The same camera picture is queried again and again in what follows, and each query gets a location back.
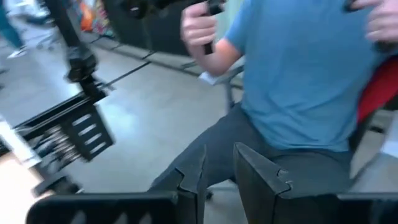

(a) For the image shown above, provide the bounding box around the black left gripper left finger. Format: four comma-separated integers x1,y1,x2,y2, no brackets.
175,144,208,224

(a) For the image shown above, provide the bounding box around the black slotted plate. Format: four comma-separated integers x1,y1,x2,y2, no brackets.
12,93,116,166

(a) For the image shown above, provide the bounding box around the person's forearm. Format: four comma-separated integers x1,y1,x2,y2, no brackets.
189,37,243,77

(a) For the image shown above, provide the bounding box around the person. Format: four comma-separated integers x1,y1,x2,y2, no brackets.
146,0,398,224
0,0,30,60

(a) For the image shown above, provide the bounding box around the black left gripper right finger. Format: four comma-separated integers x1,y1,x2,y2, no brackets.
233,141,294,224

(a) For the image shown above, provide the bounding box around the person's hand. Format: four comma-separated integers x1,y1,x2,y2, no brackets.
180,1,220,47
351,0,398,44

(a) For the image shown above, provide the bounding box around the black cabinet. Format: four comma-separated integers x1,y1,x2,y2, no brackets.
102,0,218,57

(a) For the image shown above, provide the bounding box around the orange patterned object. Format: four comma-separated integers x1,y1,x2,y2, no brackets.
77,0,116,37

